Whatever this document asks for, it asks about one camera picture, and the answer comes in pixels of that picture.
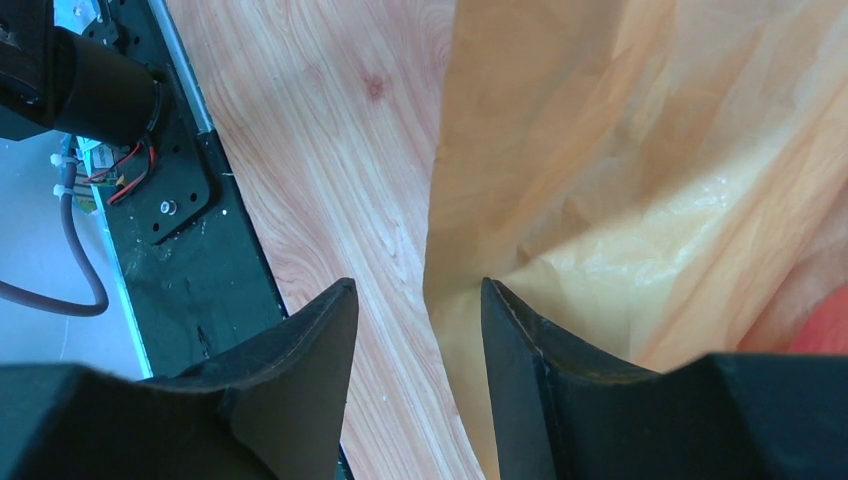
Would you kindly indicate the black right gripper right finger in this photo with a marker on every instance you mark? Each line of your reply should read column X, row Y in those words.
column 565, row 409

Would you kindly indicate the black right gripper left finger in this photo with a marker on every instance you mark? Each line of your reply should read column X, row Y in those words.
column 271, row 407

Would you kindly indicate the orange wrapping paper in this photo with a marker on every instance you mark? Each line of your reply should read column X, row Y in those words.
column 663, row 178

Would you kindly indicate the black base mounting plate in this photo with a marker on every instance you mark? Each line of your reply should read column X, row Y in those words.
column 205, row 291

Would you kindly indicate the aluminium frame rail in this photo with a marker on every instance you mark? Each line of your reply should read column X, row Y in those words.
column 130, row 87

